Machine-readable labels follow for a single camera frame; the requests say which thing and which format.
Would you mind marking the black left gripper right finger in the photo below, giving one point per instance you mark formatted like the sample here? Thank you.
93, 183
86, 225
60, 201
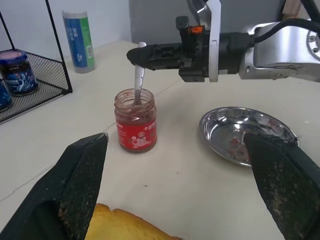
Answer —
282, 180

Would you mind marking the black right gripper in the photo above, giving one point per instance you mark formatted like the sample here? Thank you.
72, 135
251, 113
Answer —
195, 55

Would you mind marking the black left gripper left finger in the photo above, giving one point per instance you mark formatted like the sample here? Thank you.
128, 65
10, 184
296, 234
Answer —
62, 180

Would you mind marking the metal spoon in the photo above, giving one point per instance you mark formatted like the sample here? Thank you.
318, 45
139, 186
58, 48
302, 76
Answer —
139, 82

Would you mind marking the yellow bread slice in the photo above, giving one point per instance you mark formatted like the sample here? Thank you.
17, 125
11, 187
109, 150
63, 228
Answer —
117, 225

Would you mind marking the red label jam jar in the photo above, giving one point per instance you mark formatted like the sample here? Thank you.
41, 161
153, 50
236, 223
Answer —
136, 127

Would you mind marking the blue label jam jar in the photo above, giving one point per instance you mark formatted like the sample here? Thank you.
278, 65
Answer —
3, 97
21, 75

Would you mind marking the stainless steel plate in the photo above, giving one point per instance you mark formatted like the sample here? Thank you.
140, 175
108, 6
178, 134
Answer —
225, 130

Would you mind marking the blue green bag roll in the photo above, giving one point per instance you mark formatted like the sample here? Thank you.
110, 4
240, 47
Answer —
80, 42

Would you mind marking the wooden board piece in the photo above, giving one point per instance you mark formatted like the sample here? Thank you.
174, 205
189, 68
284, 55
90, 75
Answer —
291, 10

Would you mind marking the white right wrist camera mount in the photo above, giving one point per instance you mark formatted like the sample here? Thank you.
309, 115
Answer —
214, 37

